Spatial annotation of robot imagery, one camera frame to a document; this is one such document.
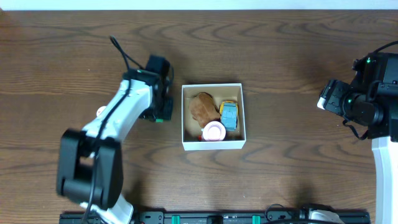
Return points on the brown plush bear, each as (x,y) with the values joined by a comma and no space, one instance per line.
(203,109)

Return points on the white cardboard box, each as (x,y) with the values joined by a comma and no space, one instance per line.
(191,130)

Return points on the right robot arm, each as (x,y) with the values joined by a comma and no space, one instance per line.
(368,106)

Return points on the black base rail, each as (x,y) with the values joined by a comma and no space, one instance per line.
(276,213)

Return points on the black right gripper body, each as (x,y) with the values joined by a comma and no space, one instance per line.
(335,94)

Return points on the pink duck toy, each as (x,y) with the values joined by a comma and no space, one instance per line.
(213,131)

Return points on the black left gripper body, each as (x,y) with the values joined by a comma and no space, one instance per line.
(166,109)

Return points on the wooden pig face drum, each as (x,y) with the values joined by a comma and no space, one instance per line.
(100,110)

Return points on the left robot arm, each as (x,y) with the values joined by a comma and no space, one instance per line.
(90,167)

